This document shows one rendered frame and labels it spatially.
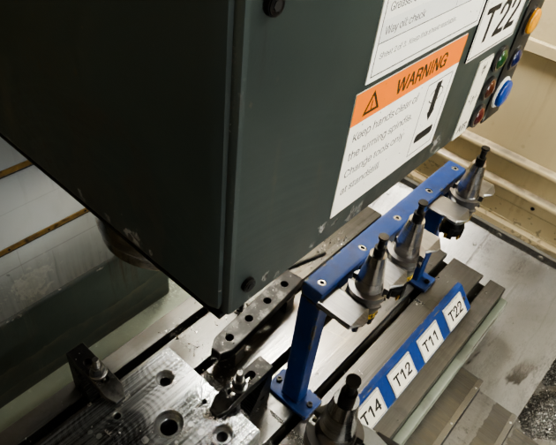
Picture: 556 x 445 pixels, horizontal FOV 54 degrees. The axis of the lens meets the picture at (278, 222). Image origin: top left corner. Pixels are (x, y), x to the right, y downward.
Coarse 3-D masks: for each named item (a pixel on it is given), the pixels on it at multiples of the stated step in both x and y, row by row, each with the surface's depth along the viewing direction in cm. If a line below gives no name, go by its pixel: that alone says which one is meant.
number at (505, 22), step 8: (504, 0) 45; (512, 0) 47; (520, 0) 49; (504, 8) 46; (512, 8) 48; (520, 8) 50; (504, 16) 48; (512, 16) 49; (496, 24) 47; (504, 24) 49; (512, 24) 50; (496, 32) 48; (504, 32) 50
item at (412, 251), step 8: (408, 224) 85; (416, 224) 84; (424, 224) 84; (400, 232) 87; (408, 232) 85; (416, 232) 85; (400, 240) 87; (408, 240) 86; (416, 240) 86; (400, 248) 87; (408, 248) 86; (416, 248) 87; (400, 256) 88; (408, 256) 87; (416, 256) 88
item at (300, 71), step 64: (0, 0) 36; (64, 0) 30; (128, 0) 27; (192, 0) 24; (256, 0) 23; (320, 0) 26; (0, 64) 41; (64, 64) 34; (128, 64) 29; (192, 64) 26; (256, 64) 25; (320, 64) 29; (0, 128) 48; (64, 128) 38; (128, 128) 32; (192, 128) 28; (256, 128) 28; (320, 128) 33; (448, 128) 53; (128, 192) 36; (192, 192) 31; (256, 192) 31; (320, 192) 38; (384, 192) 48; (192, 256) 35; (256, 256) 35
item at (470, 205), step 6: (450, 192) 102; (480, 192) 103; (450, 198) 103; (456, 198) 101; (462, 198) 101; (480, 198) 102; (462, 204) 101; (468, 204) 100; (474, 204) 100; (474, 210) 102
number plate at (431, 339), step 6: (432, 324) 113; (426, 330) 111; (432, 330) 112; (438, 330) 114; (420, 336) 110; (426, 336) 111; (432, 336) 112; (438, 336) 113; (420, 342) 110; (426, 342) 111; (432, 342) 112; (438, 342) 113; (420, 348) 109; (426, 348) 111; (432, 348) 112; (426, 354) 110; (426, 360) 110
